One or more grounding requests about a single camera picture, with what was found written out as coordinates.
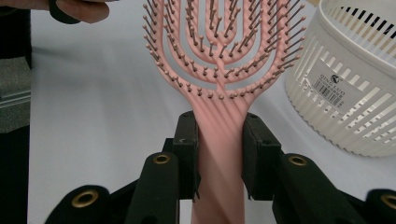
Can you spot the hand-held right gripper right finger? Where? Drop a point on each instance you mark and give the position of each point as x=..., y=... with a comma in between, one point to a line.
x=261, y=161

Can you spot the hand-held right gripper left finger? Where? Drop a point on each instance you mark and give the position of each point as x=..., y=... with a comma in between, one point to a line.
x=186, y=155

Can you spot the pink hairbrush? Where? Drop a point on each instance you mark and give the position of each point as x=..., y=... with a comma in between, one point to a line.
x=221, y=140

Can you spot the white plastic basket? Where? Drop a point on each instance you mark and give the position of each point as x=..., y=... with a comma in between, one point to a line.
x=342, y=124

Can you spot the metal floor rail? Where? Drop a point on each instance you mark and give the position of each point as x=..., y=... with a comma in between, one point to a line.
x=14, y=99

